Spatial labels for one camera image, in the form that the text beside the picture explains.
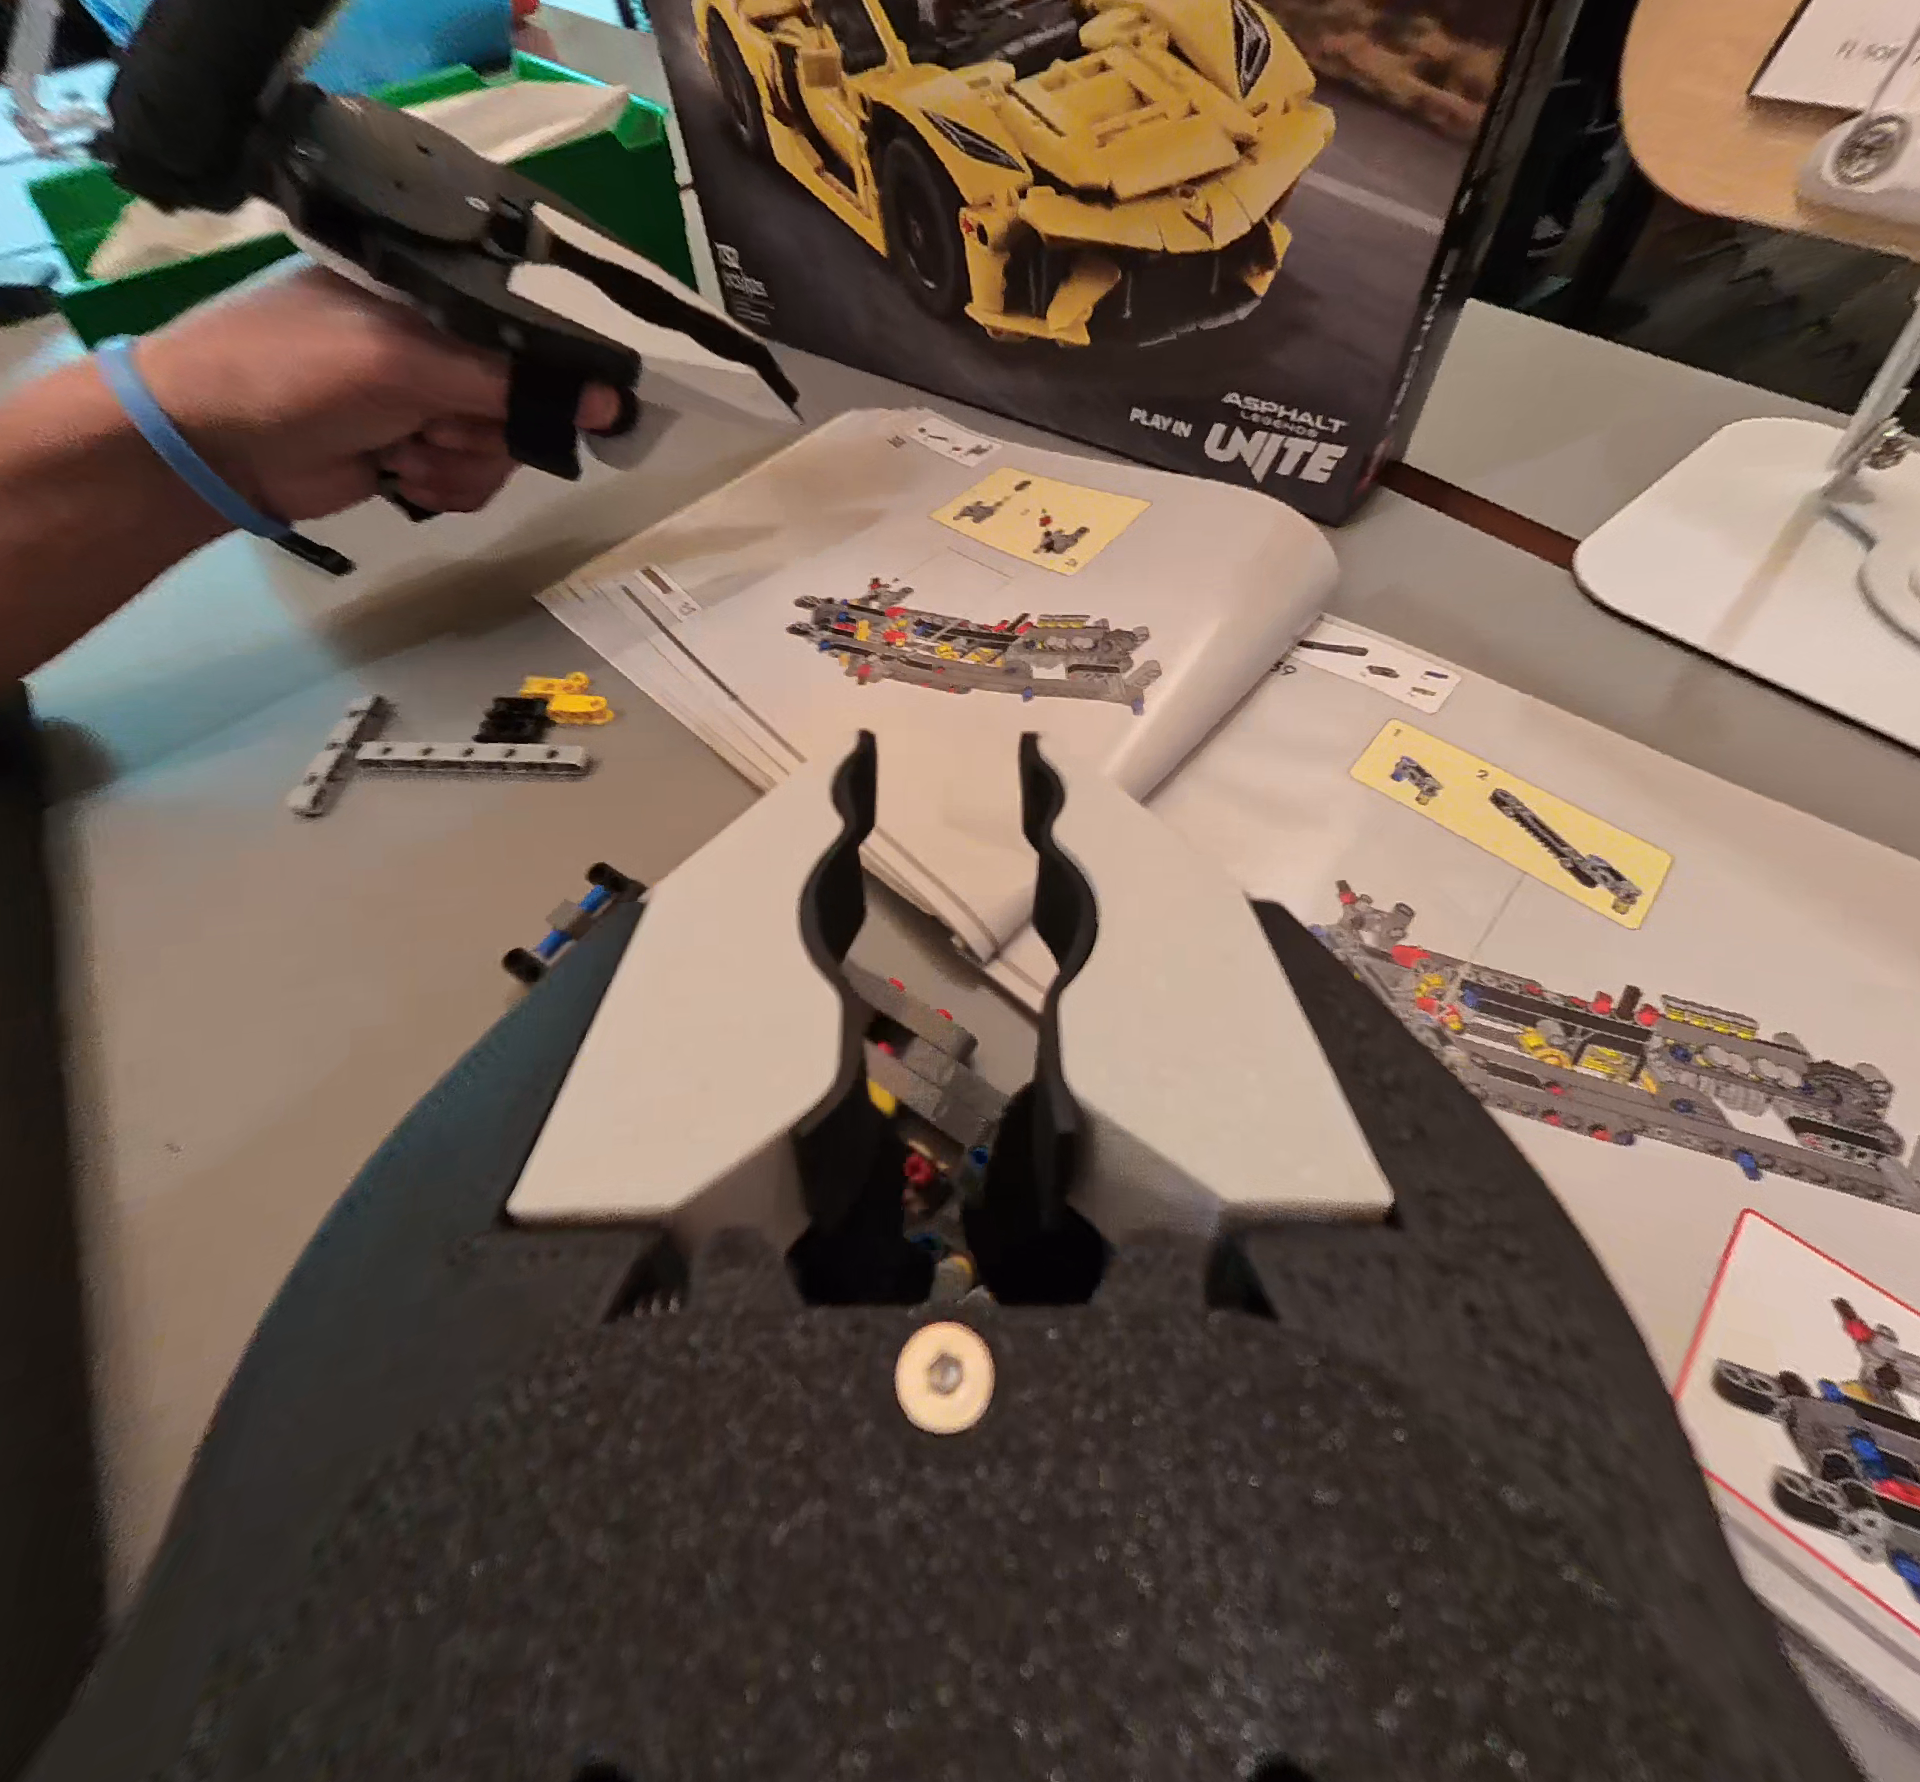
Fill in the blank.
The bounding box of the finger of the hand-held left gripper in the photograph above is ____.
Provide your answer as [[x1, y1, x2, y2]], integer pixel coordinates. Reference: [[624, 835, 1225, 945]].
[[526, 201, 808, 410], [510, 265, 801, 431]]

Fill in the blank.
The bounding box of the black lego set box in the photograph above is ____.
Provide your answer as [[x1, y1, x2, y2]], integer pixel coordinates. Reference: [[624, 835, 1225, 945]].
[[615, 0, 1641, 527]]

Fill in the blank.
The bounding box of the blue wristband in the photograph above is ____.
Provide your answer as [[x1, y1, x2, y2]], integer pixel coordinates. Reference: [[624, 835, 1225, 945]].
[[93, 335, 297, 542]]

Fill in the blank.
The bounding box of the black perforated panel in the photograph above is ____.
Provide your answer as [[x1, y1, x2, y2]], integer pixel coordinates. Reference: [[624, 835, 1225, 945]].
[[0, 679, 111, 1716]]

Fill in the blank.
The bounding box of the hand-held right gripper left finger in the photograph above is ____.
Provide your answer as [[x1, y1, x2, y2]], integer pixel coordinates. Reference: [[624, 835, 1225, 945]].
[[508, 728, 939, 1307]]

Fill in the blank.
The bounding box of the multicoloured lego chassis assembly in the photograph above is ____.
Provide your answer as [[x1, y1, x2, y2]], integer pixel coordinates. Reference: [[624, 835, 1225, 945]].
[[501, 857, 1010, 1303]]

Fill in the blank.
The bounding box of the green plastic object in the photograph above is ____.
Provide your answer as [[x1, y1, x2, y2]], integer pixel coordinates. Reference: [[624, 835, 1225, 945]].
[[23, 48, 698, 346]]

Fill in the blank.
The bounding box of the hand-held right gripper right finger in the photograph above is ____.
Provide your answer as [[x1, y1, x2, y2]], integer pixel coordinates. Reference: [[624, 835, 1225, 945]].
[[959, 728, 1397, 1307]]

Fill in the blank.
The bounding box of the lego instruction booklet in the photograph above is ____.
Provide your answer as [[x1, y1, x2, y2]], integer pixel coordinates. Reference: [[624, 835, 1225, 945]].
[[539, 403, 1920, 1648]]

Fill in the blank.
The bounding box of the blue cylinder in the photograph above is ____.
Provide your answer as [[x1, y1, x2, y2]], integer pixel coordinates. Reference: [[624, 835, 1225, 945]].
[[292, 0, 515, 96]]

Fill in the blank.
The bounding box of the short light grey lego beam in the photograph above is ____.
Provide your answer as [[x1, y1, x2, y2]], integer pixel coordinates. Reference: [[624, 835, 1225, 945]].
[[285, 693, 396, 820]]

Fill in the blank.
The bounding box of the person's left hand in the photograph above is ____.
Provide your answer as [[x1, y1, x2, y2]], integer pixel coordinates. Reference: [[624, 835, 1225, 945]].
[[135, 266, 633, 527]]

